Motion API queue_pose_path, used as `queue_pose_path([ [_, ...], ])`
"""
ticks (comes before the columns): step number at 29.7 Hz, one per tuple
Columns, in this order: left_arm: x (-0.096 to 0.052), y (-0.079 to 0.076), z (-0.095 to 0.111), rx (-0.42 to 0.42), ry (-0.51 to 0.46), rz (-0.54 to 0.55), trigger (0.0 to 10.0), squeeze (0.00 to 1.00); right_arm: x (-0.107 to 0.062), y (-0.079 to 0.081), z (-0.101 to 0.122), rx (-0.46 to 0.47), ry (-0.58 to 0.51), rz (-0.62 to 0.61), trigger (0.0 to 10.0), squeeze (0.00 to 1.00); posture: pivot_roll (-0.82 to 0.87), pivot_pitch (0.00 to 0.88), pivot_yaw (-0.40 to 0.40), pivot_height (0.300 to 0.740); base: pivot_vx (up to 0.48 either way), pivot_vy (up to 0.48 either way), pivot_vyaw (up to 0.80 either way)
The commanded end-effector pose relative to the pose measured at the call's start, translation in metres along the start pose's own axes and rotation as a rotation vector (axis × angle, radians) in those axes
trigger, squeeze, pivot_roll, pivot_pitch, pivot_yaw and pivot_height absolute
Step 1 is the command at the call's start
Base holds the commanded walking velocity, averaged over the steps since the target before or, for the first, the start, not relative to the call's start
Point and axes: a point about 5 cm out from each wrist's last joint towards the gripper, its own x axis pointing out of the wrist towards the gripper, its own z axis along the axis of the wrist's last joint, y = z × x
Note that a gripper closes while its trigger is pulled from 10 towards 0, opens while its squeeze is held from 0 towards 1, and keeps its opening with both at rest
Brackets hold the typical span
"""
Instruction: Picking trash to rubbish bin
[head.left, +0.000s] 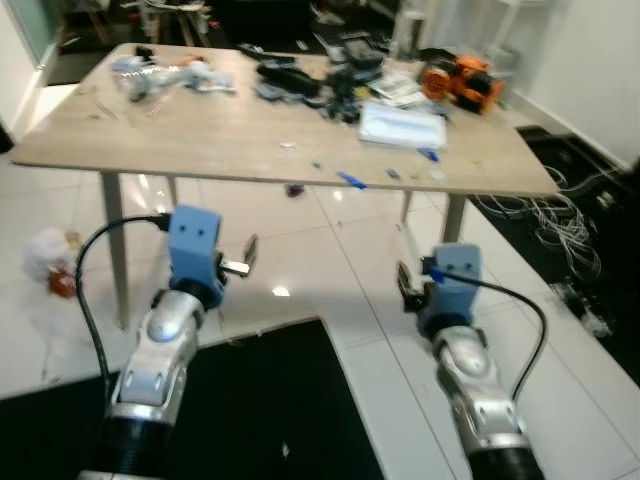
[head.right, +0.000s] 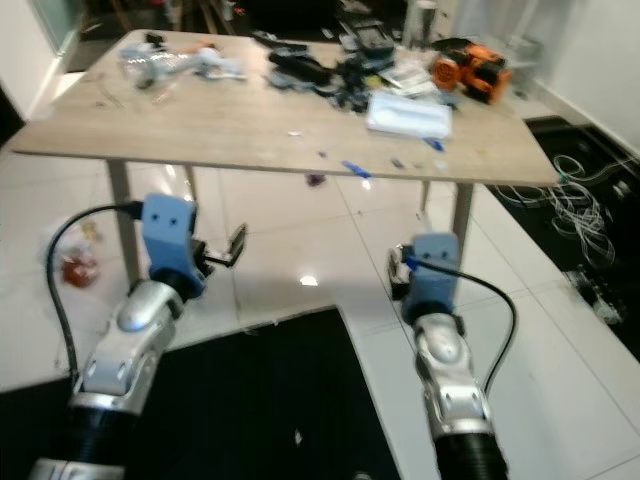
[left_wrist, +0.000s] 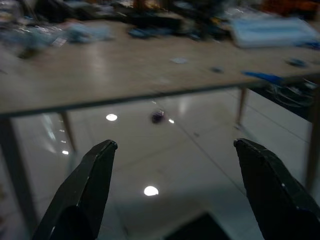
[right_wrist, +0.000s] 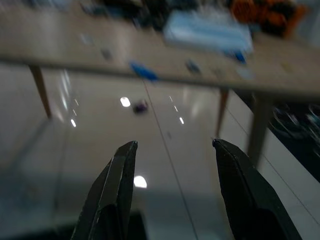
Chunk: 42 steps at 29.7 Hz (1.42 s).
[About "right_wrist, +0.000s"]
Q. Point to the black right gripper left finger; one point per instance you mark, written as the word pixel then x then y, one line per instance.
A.
pixel 112 190

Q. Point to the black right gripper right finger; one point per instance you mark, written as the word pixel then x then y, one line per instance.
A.
pixel 245 190

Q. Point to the black patterned bulky item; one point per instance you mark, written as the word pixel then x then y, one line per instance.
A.
pixel 297 130

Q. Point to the small purple object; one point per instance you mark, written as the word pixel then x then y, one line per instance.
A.
pixel 140 107

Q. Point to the small blue flat item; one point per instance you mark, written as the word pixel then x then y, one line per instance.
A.
pixel 143 71

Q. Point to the light wooden table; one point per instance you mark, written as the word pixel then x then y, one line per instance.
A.
pixel 62 40

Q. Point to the blue white striped pack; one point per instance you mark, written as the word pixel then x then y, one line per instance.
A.
pixel 207 32

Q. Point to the orange black bundle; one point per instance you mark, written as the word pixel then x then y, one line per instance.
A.
pixel 267 15

